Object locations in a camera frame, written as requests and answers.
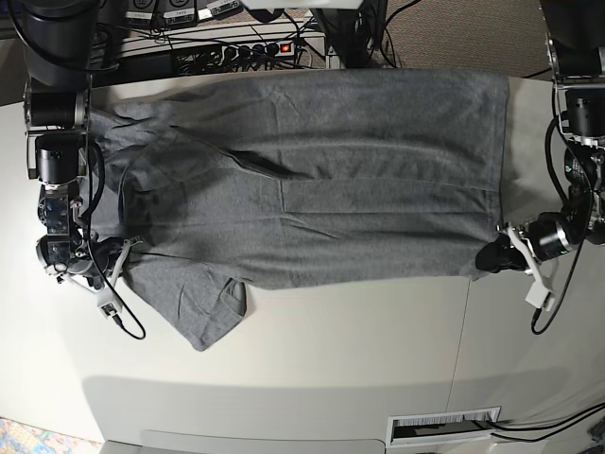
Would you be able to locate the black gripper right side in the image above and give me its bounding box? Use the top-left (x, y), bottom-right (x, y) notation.
top-left (67, 236), bottom-right (125, 288)

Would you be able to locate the black silver gripper left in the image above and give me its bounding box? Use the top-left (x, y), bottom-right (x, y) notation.
top-left (475, 212), bottom-right (581, 274)

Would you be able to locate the grey T-shirt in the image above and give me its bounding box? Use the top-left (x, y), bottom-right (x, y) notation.
top-left (90, 69), bottom-right (509, 351)

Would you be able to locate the black robot arm right side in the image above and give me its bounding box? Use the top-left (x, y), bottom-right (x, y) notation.
top-left (7, 1), bottom-right (123, 290)

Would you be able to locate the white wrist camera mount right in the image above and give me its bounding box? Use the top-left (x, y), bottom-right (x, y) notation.
top-left (49, 236), bottom-right (142, 323)

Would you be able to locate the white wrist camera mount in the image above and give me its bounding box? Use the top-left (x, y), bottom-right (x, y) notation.
top-left (49, 236), bottom-right (142, 323)
top-left (498, 224), bottom-right (556, 312)

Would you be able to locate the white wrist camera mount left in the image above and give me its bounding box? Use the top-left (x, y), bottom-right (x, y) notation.
top-left (498, 224), bottom-right (556, 312)

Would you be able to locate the black cable pair on table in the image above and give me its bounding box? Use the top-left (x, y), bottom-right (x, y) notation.
top-left (472, 402), bottom-right (605, 444)

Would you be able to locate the white cable grommet box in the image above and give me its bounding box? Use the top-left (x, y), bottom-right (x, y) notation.
top-left (386, 407), bottom-right (501, 448)

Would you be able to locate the black power strip red switch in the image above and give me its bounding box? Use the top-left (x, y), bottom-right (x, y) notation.
top-left (177, 41), bottom-right (297, 73)

